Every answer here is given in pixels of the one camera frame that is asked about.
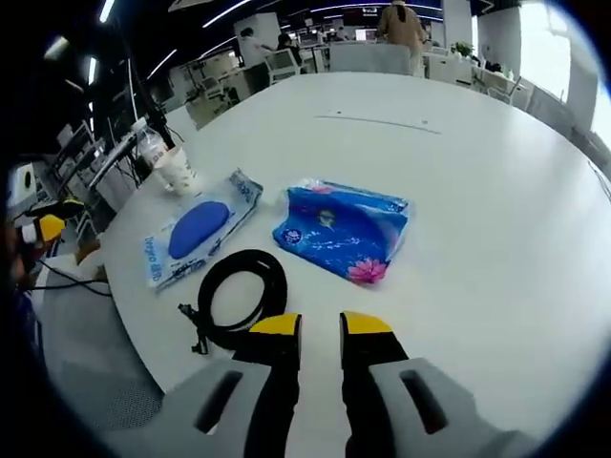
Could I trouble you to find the white table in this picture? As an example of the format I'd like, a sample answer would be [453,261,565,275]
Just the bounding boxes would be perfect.
[97,70,611,433]

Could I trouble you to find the thin black cable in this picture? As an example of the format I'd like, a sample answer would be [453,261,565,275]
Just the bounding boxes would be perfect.
[28,257,114,293]

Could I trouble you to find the white paper cup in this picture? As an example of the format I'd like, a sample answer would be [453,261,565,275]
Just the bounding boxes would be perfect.
[153,145,200,197]

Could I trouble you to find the clear plastic water bottle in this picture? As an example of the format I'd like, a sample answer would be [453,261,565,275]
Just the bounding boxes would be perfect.
[132,117,174,191]

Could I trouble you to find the metal equipment rack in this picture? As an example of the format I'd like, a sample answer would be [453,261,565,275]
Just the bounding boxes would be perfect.
[52,121,99,206]

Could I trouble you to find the large window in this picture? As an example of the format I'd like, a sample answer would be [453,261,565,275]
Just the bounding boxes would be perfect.
[517,4,602,135]

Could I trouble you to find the blue wet wipes packet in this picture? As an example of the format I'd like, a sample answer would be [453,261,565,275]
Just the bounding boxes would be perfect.
[142,166,264,293]

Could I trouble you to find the white table cable cover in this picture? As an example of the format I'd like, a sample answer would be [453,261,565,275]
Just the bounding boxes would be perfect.
[312,113,443,135]

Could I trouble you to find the blue flowered tissue pack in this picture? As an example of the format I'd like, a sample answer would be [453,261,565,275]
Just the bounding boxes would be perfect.
[270,177,412,287]

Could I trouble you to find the white office chair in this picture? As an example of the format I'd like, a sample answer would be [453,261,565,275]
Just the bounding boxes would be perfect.
[264,47,302,80]
[495,75,524,106]

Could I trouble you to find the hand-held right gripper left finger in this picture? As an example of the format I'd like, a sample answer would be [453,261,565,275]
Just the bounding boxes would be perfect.
[102,312,304,458]

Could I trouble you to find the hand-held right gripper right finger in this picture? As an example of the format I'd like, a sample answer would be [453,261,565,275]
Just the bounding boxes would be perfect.
[338,309,524,458]

